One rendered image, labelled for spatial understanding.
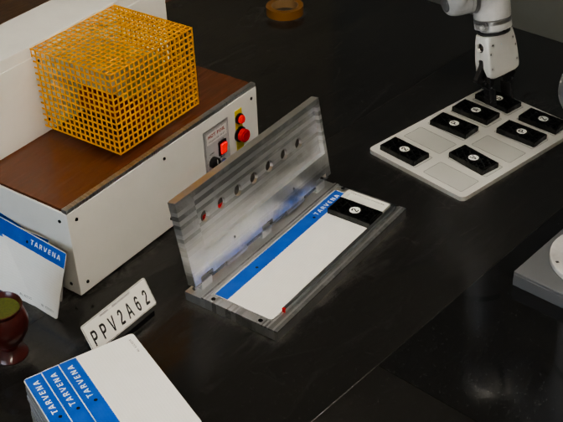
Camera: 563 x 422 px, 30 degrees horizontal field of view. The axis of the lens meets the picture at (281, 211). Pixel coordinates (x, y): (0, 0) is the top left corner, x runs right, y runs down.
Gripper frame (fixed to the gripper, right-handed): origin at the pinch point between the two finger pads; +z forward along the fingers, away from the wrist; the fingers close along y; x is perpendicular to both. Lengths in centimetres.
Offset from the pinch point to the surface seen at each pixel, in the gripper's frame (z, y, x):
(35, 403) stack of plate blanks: 0, -132, -23
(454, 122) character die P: 1.4, -15.7, -0.6
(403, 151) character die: 1.5, -32.5, -1.4
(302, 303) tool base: 6, -82, -25
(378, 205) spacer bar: 3, -52, -13
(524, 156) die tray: 6.4, -13.6, -18.3
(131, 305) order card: 1, -105, -8
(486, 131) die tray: 3.8, -11.6, -6.1
